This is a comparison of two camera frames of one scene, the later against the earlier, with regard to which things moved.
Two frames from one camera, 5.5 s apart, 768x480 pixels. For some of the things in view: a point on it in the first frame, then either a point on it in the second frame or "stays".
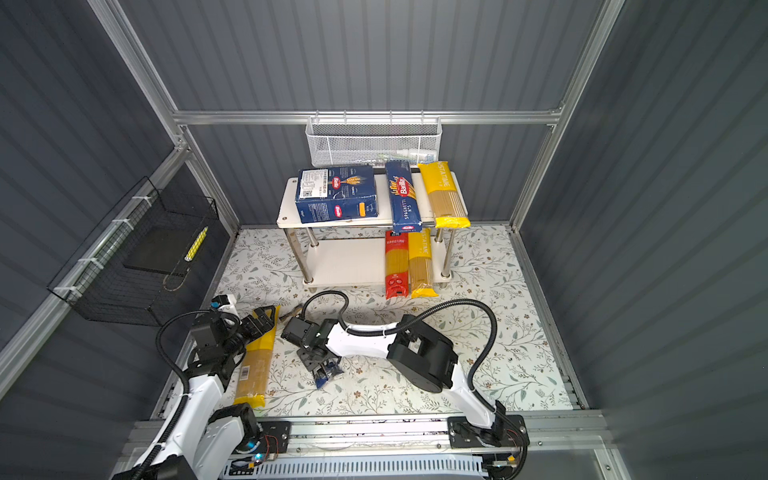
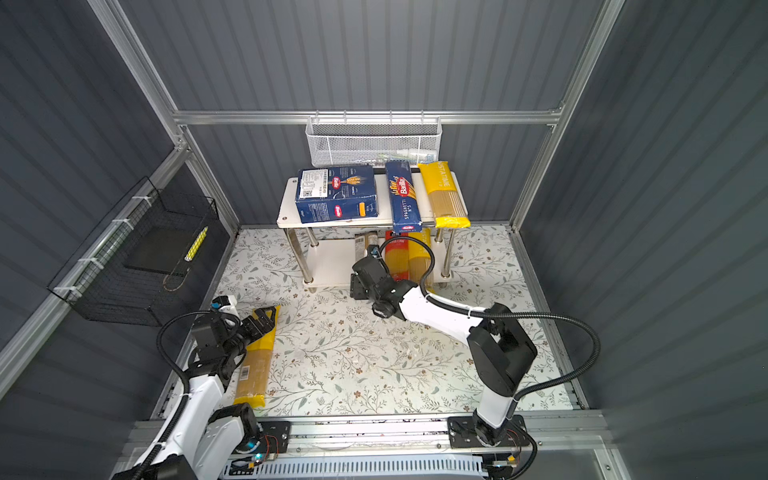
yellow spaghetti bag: [256, 369] stays
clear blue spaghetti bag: [324, 372] to [362, 241]
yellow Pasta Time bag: [444, 200] stays
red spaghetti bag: [397, 264] stays
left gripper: [264, 323] stays
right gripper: [305, 360] to [357, 286]
